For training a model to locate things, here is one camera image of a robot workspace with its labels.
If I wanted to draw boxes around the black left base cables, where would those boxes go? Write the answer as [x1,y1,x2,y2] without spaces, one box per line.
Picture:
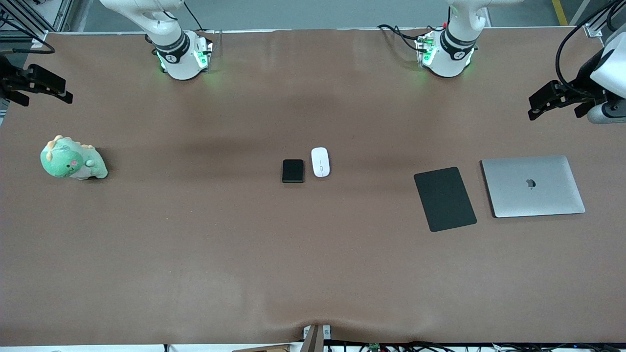
[377,23,433,53]

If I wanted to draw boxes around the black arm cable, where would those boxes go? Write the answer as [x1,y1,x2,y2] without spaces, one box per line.
[555,0,626,88]
[0,15,55,54]

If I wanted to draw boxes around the black right base cable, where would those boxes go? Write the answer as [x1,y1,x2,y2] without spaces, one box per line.
[183,0,205,32]

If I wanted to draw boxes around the white computer mouse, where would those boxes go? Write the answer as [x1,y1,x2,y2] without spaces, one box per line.
[311,147,331,178]

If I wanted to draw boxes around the black phone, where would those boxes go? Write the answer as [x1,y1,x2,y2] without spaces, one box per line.
[282,159,305,184]

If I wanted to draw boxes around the brown table cover mat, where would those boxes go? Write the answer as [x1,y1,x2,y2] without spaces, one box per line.
[0,27,626,348]

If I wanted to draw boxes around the aluminium frame profile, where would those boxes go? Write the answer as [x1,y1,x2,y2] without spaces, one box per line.
[584,0,626,37]
[0,0,74,34]

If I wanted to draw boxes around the silver closed laptop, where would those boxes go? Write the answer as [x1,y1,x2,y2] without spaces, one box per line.
[481,155,586,219]

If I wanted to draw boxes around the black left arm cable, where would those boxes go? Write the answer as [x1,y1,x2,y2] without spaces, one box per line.
[555,0,626,88]

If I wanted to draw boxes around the black mouse pad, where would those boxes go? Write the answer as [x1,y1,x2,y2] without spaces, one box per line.
[414,167,478,233]

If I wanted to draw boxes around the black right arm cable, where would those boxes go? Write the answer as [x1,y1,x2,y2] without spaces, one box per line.
[0,15,55,54]

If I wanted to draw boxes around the black cables below table edge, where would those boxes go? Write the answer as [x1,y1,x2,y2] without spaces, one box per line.
[325,341,626,352]

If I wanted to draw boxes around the camera mounting post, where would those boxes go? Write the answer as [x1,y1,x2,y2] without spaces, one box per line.
[302,324,332,352]

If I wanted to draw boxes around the green dinosaur plush toy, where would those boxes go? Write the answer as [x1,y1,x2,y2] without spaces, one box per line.
[40,135,109,180]

